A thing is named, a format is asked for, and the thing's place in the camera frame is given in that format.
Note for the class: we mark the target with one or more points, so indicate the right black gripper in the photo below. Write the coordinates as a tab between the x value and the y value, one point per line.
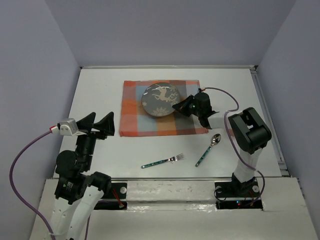
181	107

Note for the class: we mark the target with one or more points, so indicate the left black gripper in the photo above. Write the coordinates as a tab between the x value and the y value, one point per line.
106	124

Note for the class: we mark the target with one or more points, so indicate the grey plate with deer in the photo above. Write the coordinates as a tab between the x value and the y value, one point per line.
158	99

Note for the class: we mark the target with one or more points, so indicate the orange grey checked cloth napkin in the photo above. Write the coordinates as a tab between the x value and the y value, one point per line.
136	122

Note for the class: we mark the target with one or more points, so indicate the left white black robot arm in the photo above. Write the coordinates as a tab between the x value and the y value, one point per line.
76	193

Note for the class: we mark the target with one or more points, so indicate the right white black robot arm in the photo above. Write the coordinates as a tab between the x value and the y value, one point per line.
246	131

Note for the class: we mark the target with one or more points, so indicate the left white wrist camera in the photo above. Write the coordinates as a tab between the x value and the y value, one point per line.
66	127

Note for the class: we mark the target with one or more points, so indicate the spoon with green handle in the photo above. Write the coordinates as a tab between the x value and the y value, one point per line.
214	141

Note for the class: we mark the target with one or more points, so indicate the fork with green handle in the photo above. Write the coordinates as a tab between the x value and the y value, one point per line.
168	160

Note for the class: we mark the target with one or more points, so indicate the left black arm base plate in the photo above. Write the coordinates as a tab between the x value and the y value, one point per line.
116	199

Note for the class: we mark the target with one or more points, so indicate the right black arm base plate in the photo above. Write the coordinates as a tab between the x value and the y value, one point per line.
228	199

